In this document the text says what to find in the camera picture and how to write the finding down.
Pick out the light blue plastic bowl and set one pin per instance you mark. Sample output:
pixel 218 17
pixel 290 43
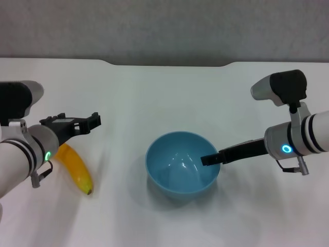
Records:
pixel 177 175

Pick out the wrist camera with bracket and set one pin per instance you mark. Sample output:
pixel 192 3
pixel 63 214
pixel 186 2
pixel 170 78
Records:
pixel 15 100
pixel 288 85

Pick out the yellow banana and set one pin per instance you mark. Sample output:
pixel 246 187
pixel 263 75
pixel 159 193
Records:
pixel 77 167

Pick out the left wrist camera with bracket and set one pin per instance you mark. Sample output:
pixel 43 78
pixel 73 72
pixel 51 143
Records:
pixel 15 100

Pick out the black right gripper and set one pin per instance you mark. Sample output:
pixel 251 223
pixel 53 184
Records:
pixel 244 151

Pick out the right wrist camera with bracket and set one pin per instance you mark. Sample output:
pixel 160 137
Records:
pixel 288 85

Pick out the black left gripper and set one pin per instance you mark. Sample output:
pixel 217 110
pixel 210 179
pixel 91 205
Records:
pixel 61 127

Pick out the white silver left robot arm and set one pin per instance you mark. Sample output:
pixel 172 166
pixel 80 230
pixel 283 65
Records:
pixel 18 162

